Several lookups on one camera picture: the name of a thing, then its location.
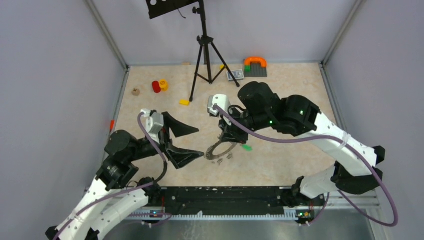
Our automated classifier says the green lego brick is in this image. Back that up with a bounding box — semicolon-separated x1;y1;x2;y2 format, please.
244;65;251;73

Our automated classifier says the red plastic cylinder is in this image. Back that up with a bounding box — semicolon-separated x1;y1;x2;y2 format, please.
151;81;162;94

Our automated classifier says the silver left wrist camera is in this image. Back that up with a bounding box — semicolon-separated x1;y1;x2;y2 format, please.
140;108;165;136

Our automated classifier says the blue playing card box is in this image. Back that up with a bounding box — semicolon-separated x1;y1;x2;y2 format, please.
226;69;245;82

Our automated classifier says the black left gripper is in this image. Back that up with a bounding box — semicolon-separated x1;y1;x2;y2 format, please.
127;112;205;168

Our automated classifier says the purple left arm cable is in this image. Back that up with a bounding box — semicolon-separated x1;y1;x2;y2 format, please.
52;112;169;240

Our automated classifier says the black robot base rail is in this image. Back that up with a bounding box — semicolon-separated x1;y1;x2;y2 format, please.
140;183;327;224

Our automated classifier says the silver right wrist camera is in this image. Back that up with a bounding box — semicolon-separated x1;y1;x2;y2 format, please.
207;94;231;117

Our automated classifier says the black tripod stand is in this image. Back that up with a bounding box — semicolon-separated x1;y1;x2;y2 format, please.
189;0;241;103

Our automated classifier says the yellow lego brick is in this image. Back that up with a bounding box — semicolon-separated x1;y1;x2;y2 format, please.
179;99;190;106

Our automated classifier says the grey lego baseplate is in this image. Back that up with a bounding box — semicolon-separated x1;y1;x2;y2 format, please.
244;63;268;78

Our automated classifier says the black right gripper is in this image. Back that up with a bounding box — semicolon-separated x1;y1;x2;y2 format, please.
218;106;272;146

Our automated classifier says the yellow plastic cylinder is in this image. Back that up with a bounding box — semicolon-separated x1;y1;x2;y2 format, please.
159;79;169;92

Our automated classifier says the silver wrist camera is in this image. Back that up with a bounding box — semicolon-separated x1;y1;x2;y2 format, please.
207;94;231;117
140;108;165;136

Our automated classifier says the orange plastic arch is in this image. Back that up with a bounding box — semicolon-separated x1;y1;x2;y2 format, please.
244;56;268;68

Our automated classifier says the black perforated mount plate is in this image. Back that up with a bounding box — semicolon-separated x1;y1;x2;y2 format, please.
145;0;201;20

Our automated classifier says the small wooden block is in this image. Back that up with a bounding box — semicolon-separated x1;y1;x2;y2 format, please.
131;88;141;96

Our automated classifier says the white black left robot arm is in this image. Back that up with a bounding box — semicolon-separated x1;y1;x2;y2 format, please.
45;109;204;240

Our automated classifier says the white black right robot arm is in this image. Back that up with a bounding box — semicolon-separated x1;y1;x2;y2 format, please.
207;81;386;206

